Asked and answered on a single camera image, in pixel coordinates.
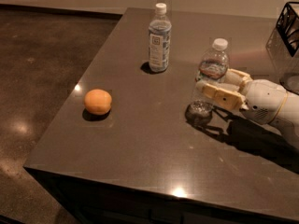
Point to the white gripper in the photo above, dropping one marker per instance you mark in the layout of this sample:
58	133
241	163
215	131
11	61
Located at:
265	101

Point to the clear crinkled water bottle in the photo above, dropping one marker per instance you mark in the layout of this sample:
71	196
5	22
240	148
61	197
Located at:
211	70

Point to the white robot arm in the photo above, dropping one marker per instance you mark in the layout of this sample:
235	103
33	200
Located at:
287	119

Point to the upright labelled water bottle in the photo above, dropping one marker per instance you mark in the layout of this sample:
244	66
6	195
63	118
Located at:
159	39

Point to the orange fruit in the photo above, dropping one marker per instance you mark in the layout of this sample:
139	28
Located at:
98	102

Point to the dark table cabinet base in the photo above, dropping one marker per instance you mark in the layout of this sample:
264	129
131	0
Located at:
92	202

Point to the black wire basket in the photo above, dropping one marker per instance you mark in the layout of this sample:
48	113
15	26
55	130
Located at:
288	26

